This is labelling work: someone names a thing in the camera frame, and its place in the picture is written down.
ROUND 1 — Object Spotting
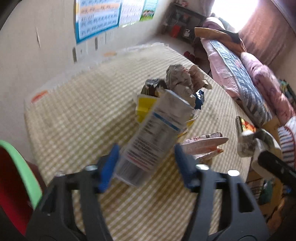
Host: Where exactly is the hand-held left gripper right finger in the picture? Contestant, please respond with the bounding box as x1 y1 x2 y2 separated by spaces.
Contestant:
174 143 270 241

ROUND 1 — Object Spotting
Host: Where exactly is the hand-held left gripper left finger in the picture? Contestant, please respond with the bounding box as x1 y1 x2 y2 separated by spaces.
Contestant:
25 144 121 241

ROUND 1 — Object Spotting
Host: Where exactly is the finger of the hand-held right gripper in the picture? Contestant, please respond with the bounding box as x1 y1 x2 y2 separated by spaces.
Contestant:
258 151 296 183

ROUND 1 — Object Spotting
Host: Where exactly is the silver wrapper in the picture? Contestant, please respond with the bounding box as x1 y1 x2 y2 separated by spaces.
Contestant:
235 115 283 180

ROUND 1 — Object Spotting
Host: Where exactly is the white blue carton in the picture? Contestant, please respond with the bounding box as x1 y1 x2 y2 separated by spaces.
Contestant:
114 89 199 187

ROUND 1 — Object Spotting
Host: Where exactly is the blue foil wrapper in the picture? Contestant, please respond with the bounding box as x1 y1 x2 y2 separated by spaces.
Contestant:
192 90 206 110

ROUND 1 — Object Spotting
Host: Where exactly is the red bin green rim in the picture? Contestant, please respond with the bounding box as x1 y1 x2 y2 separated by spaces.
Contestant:
0 139 43 237

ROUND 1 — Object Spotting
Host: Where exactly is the white red wrapper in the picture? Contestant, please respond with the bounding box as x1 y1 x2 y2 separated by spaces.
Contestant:
181 132 229 151
193 148 224 163

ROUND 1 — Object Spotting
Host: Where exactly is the striped cloth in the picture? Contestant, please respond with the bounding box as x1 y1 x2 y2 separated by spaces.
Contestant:
277 119 296 169

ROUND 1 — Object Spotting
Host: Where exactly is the wooden chair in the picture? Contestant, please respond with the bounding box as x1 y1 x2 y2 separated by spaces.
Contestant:
245 116 292 232

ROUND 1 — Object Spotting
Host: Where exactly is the pink quilt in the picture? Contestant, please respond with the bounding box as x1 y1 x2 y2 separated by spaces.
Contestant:
240 52 296 126

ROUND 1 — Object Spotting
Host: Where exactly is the dark snack wrapper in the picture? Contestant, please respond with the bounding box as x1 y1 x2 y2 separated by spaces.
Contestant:
140 79 168 96

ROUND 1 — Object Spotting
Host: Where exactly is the crumpled grey paper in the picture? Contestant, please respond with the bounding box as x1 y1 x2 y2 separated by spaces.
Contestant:
165 64 196 98

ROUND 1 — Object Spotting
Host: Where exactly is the crumpled beige paper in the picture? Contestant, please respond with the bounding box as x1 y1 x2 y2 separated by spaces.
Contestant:
188 65 213 91

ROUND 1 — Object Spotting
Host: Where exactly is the blue checked blanket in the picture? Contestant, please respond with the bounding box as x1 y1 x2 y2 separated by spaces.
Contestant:
209 39 274 127

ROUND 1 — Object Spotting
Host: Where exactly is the clear plastic sheet orange print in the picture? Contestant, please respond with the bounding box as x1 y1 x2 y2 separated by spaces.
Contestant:
24 42 167 107

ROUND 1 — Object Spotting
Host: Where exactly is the pink bed sheet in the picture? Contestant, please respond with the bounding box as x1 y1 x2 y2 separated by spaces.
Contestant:
200 38 243 100

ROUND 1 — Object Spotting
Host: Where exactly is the pink curtain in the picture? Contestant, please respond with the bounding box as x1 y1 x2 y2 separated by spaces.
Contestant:
238 0 296 65

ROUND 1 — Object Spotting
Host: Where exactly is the brown cloth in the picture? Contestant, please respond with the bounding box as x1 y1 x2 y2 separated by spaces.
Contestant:
194 27 245 52

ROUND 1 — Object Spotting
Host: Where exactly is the black item on bed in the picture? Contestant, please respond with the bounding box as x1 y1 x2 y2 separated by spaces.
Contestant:
220 29 241 43

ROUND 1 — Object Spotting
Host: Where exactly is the dark storage shelf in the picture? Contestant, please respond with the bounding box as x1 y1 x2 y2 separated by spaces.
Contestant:
162 2 208 43

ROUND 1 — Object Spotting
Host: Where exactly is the pink rolled bedding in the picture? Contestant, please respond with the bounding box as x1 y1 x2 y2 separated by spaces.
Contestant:
202 17 222 30

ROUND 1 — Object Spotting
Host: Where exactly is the bright window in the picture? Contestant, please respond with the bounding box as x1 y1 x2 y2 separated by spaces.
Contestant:
210 0 259 30

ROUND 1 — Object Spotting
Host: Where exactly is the blue wall poster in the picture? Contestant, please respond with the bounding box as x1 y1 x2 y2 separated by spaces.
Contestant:
75 0 122 44

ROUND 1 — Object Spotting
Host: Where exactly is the white wall poster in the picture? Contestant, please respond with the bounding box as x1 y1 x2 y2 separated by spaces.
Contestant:
119 0 146 28

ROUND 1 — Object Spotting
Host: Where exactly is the green-bordered wall poster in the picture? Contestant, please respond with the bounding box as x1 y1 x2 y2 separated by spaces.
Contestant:
139 0 159 22

